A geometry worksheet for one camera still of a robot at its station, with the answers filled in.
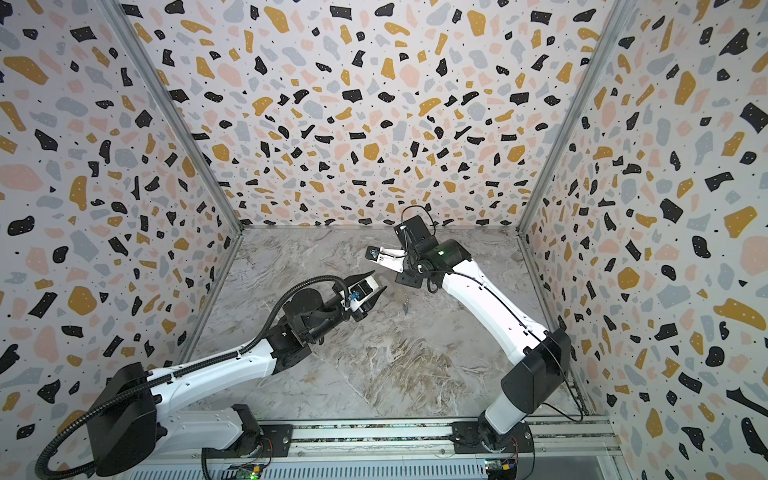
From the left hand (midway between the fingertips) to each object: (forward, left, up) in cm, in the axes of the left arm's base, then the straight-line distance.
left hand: (379, 271), depth 70 cm
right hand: (+8, -6, -4) cm, 11 cm away
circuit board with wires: (-35, +31, -31) cm, 56 cm away
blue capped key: (+4, -7, -26) cm, 27 cm away
